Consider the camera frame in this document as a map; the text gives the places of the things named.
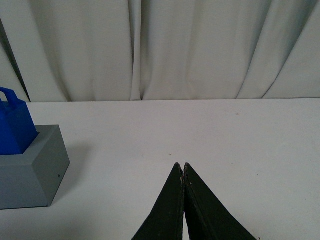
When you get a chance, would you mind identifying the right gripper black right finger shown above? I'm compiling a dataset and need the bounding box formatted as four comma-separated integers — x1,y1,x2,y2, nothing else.
183,163,255,240

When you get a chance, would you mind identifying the blue handled part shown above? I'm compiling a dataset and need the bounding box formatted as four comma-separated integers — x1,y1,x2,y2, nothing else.
0,87,38,156

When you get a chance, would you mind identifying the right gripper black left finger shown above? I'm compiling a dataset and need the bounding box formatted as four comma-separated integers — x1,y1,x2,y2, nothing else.
133,163,185,240

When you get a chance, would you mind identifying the white curtain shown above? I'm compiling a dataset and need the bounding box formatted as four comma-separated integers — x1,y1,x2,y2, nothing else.
0,0,320,102

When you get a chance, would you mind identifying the gray cube base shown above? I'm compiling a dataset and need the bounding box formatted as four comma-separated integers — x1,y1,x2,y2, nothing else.
0,125,70,210

